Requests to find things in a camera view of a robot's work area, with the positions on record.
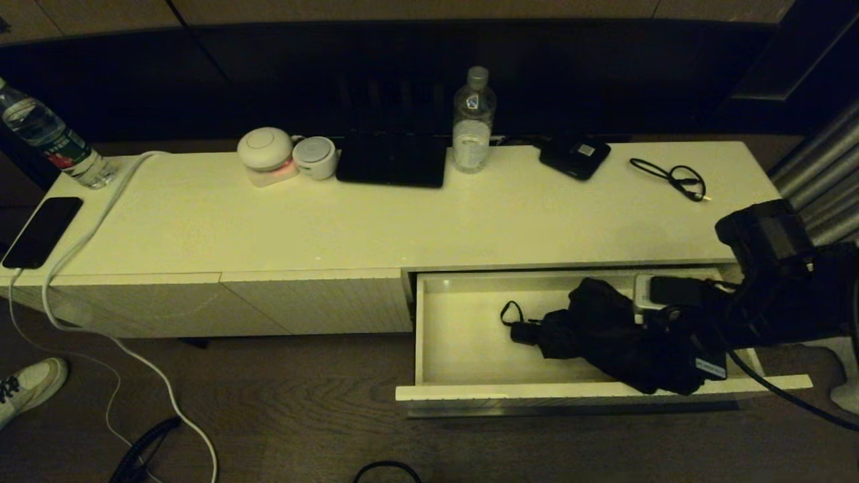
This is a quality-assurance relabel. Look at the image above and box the black umbrella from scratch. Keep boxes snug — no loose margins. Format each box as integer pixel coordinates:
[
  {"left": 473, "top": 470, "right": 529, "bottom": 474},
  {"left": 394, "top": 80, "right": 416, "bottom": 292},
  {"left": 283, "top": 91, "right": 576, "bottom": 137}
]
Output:
[{"left": 500, "top": 276, "right": 709, "bottom": 396}]

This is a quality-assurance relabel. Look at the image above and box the white cabinet drawer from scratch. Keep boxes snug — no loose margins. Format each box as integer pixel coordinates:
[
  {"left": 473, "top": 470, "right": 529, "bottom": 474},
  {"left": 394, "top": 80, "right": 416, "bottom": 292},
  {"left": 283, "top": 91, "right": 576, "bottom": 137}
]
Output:
[{"left": 395, "top": 267, "right": 814, "bottom": 418}]

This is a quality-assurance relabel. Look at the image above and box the white low cabinet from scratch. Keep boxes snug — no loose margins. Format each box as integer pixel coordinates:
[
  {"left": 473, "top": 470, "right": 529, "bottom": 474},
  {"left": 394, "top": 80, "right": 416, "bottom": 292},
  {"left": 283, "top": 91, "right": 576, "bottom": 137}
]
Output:
[{"left": 0, "top": 140, "right": 825, "bottom": 350}]

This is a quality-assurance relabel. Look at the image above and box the small black labelled device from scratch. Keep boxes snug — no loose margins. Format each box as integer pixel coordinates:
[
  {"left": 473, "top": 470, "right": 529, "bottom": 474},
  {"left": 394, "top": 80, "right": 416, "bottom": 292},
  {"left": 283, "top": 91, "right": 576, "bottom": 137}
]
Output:
[{"left": 538, "top": 136, "right": 611, "bottom": 182}]

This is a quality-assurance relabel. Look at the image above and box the clear bottle with grey cap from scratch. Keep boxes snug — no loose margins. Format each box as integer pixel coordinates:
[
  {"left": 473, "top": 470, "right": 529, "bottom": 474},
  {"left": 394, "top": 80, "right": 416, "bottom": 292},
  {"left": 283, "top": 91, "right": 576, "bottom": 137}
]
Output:
[{"left": 451, "top": 65, "right": 498, "bottom": 174}]

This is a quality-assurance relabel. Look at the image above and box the black flat tablet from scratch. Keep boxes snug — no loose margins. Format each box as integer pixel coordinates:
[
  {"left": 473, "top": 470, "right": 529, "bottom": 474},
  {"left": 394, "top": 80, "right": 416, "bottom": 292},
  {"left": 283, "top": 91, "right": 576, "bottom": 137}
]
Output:
[{"left": 336, "top": 129, "right": 448, "bottom": 188}]

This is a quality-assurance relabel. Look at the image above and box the small white round speaker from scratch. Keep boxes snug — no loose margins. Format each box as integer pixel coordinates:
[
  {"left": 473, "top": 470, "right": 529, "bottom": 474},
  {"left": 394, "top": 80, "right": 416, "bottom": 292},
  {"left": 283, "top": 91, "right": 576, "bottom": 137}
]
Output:
[{"left": 292, "top": 136, "right": 338, "bottom": 180}]

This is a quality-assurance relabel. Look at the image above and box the white dome-shaped device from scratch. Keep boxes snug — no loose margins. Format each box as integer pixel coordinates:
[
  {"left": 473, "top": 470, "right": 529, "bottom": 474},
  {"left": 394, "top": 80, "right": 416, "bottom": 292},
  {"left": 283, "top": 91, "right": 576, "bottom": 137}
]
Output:
[{"left": 236, "top": 127, "right": 295, "bottom": 171}]

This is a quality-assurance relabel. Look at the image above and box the black smartphone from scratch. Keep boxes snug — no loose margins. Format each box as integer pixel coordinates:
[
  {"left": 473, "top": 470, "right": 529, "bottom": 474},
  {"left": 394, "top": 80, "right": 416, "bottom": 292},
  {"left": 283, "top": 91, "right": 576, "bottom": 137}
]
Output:
[{"left": 1, "top": 196, "right": 85, "bottom": 269}]

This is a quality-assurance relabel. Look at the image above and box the water bottle with green label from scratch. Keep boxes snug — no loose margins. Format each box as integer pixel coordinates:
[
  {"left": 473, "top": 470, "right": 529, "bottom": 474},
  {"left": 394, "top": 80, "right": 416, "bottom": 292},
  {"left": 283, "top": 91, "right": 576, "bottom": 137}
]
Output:
[{"left": 0, "top": 75, "right": 120, "bottom": 189}]

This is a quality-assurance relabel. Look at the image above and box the white sneaker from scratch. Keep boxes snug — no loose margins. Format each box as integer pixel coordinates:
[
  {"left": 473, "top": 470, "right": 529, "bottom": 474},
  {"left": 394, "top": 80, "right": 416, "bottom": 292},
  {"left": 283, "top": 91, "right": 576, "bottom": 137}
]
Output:
[{"left": 0, "top": 357, "right": 68, "bottom": 430}]

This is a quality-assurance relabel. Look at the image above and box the black audio cable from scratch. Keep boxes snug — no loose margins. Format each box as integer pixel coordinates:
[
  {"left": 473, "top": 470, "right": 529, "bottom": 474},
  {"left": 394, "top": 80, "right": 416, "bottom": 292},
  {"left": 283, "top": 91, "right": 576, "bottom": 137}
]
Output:
[{"left": 629, "top": 157, "right": 711, "bottom": 202}]

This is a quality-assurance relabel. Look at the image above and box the dark grey door frame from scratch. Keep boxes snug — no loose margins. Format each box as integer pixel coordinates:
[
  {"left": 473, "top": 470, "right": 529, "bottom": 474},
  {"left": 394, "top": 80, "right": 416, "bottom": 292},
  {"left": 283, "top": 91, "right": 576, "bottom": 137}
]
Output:
[{"left": 730, "top": 0, "right": 859, "bottom": 103}]

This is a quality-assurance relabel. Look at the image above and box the black cable loop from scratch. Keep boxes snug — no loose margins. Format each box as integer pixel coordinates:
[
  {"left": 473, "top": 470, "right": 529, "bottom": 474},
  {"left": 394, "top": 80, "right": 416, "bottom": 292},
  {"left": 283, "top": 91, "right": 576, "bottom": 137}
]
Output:
[{"left": 352, "top": 460, "right": 423, "bottom": 483}]

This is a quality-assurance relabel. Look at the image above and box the thick white cable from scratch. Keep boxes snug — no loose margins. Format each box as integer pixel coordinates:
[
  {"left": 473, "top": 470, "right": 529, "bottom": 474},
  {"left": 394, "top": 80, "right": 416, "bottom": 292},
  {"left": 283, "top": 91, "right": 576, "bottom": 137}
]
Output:
[{"left": 42, "top": 150, "right": 219, "bottom": 483}]

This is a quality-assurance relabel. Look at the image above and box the black coiled cable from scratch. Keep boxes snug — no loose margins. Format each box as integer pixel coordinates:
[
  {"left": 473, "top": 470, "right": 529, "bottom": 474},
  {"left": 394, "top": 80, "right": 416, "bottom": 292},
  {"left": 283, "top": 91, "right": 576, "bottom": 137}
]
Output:
[{"left": 109, "top": 417, "right": 183, "bottom": 483}]

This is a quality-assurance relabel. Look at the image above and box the thin white charging cable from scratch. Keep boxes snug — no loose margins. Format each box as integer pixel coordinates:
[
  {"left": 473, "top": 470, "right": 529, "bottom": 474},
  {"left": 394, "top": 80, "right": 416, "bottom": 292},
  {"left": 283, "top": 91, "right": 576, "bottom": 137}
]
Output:
[{"left": 8, "top": 268, "right": 163, "bottom": 483}]

